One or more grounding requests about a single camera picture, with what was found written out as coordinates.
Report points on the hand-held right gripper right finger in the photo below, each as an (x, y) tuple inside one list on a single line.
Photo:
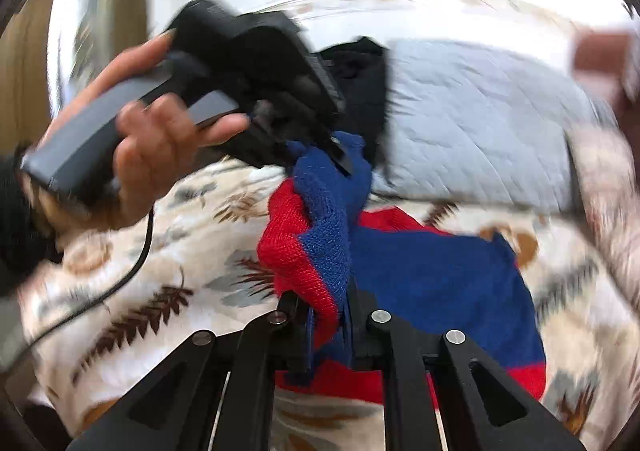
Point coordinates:
[(357, 321)]

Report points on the brown sofa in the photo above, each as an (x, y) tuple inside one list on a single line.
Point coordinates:
[(605, 63)]

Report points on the red and blue knit sweater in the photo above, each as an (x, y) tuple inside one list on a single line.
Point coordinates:
[(425, 271)]

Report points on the grey quilted pillow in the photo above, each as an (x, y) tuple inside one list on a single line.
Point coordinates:
[(480, 121)]

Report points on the striped floral pillow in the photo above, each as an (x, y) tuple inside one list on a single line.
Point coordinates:
[(610, 211)]

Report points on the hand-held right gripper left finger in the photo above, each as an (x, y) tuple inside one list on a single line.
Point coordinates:
[(300, 326)]

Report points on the leaf print fleece blanket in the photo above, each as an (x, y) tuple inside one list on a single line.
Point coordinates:
[(175, 271)]

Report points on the person's left hand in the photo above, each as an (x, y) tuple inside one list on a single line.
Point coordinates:
[(145, 151)]

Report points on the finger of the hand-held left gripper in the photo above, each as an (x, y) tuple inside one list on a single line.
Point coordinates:
[(340, 153)]

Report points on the black garment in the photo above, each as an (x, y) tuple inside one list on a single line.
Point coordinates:
[(360, 81)]

